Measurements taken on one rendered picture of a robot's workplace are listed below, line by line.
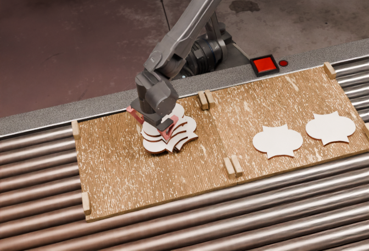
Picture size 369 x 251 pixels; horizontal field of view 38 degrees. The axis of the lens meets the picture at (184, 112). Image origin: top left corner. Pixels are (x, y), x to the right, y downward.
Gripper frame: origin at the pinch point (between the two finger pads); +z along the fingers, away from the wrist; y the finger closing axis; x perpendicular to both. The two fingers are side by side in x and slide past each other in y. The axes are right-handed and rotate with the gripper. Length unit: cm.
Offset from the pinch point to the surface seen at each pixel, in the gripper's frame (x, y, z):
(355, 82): 58, 31, 7
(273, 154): 16.1, 29.2, 4.5
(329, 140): 29.6, 38.5, 4.4
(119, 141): -6.7, -8.6, 5.5
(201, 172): -0.4, 17.2, 5.6
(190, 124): 9.7, 4.5, 3.4
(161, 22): 124, -130, 96
